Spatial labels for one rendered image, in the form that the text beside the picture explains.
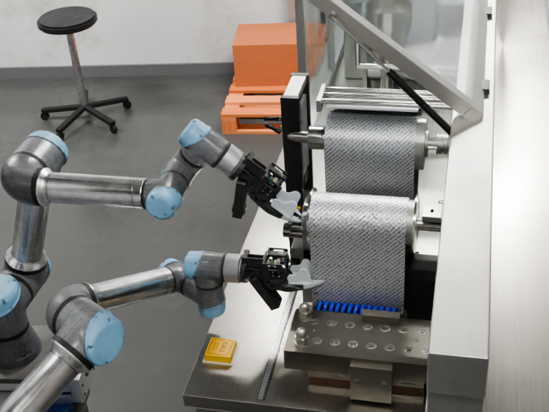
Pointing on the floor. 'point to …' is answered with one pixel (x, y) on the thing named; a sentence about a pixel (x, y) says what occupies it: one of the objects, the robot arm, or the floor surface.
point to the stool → (83, 21)
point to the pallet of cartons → (259, 74)
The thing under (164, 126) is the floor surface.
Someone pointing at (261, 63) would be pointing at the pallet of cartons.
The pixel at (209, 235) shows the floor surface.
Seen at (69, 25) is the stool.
